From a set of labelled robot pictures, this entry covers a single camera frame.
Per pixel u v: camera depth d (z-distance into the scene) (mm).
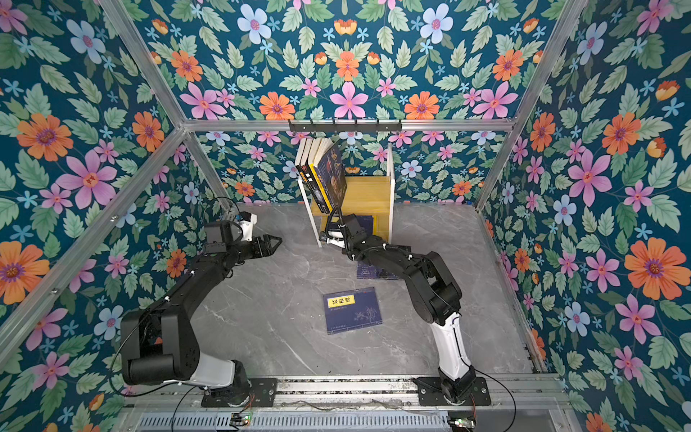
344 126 912
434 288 562
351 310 890
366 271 977
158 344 432
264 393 736
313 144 821
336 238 841
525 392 749
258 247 771
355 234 759
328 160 808
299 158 766
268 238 799
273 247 821
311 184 802
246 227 789
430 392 723
